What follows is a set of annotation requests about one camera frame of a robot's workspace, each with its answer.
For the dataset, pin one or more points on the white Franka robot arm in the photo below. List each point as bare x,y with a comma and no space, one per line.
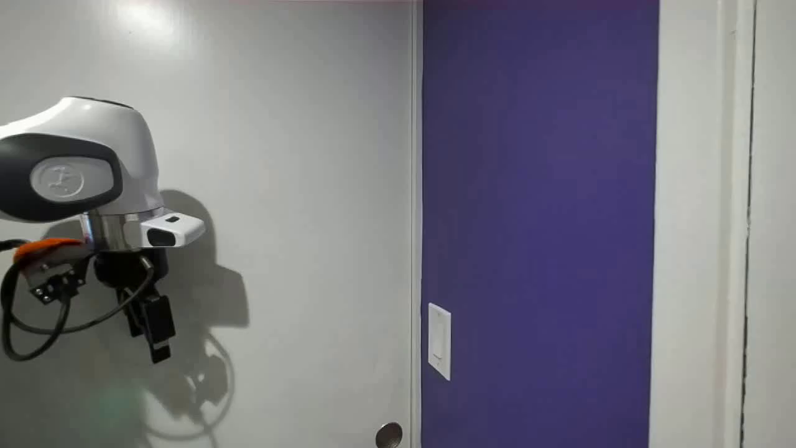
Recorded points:
83,133

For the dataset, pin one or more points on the white light switch plate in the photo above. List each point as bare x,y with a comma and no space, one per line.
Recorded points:
439,340

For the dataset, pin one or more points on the black wrist mounting bracket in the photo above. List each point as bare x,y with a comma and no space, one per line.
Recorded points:
54,281

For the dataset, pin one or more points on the white glossy flat door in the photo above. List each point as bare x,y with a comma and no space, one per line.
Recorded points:
288,166

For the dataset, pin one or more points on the white door trim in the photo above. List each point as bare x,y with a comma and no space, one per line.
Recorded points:
697,208

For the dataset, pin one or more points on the white panelled door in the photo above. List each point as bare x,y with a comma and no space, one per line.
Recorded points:
773,208

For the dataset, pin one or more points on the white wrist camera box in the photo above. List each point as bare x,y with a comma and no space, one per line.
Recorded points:
176,227

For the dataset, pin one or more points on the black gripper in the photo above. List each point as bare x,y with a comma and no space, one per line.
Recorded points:
124,267

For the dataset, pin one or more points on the white door frame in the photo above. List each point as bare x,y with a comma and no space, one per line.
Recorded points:
415,166

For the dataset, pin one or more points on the dark round door knob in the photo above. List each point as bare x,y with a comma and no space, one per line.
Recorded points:
389,437

